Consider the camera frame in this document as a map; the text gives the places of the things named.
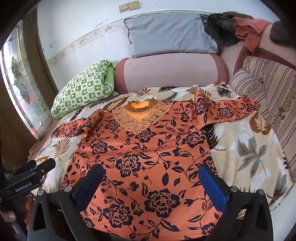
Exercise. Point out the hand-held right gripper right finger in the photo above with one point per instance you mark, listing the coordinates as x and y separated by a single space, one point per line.
211 185

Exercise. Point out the leaf print fleece blanket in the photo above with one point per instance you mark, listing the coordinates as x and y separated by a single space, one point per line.
242 143

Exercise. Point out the salmon orange cloth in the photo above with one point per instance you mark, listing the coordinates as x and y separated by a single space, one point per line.
252 30

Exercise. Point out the orange black floral shirt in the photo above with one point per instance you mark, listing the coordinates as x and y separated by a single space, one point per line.
148 162

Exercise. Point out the stained glass window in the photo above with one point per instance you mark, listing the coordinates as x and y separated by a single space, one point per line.
20 88

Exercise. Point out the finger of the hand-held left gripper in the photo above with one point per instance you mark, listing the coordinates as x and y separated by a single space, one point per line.
24 167
46 165

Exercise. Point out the green checkered pillow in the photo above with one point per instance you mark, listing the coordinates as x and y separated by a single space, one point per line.
85 88

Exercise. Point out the dark furry garment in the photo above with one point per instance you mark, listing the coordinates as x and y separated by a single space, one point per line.
219 27

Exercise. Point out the wooden window frame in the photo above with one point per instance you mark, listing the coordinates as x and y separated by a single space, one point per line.
41 58

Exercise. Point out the pink brown-edged blanket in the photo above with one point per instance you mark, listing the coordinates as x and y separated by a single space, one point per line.
270 44

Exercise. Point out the beige wall switch plate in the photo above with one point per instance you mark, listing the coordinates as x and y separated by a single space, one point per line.
134 5
123 8

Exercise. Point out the grey pillow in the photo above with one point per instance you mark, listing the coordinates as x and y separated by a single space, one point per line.
168 32

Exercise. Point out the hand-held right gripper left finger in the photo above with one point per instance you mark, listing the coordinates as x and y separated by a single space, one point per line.
90 185

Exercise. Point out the brown fringed bedspread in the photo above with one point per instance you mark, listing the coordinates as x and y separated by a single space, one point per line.
44 136

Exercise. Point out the pink bolster cushion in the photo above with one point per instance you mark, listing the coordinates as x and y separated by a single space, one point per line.
168 71

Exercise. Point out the dark brown cloth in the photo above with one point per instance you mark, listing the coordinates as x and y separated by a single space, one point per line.
284 30

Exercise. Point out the striped beige cushion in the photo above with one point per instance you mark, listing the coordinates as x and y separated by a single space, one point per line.
279 97
247 88

